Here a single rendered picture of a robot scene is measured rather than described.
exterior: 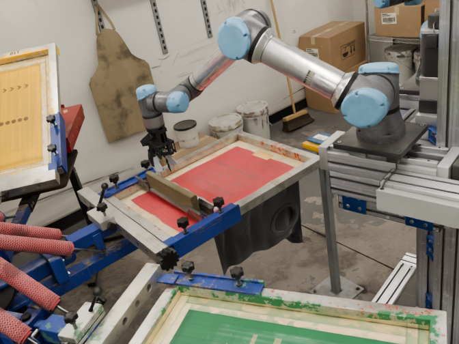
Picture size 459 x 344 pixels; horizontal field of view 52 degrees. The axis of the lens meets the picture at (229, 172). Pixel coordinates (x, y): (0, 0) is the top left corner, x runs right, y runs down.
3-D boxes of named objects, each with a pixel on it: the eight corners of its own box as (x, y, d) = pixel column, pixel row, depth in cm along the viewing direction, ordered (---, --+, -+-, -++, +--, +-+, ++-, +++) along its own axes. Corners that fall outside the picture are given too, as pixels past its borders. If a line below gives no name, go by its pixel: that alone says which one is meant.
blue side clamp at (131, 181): (161, 176, 225) (158, 163, 221) (167, 179, 221) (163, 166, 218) (104, 205, 210) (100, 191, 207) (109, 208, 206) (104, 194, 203)
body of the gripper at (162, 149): (160, 161, 177) (153, 132, 171) (149, 155, 183) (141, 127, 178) (177, 153, 181) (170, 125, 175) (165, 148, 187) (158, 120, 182)
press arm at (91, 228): (110, 226, 183) (106, 215, 181) (117, 231, 179) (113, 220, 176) (68, 248, 175) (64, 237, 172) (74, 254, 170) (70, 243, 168)
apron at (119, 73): (161, 120, 412) (128, -6, 364) (165, 121, 407) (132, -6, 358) (106, 143, 386) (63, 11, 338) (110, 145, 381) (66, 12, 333)
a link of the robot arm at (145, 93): (148, 91, 165) (130, 90, 169) (156, 119, 170) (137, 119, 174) (161, 82, 171) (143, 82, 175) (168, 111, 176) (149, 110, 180)
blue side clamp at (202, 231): (233, 215, 183) (231, 200, 180) (242, 220, 180) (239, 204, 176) (169, 254, 169) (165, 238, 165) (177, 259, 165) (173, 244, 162)
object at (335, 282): (334, 273, 282) (319, 126, 238) (364, 289, 265) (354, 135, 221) (309, 293, 271) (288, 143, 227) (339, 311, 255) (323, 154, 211)
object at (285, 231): (291, 226, 224) (282, 166, 209) (304, 232, 218) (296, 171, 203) (215, 276, 202) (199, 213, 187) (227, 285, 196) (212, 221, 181)
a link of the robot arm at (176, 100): (192, 84, 169) (167, 84, 174) (175, 95, 160) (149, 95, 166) (197, 105, 172) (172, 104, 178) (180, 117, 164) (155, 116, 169)
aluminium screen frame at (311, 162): (239, 136, 247) (238, 129, 245) (324, 164, 203) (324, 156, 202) (104, 203, 208) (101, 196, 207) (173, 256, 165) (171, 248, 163)
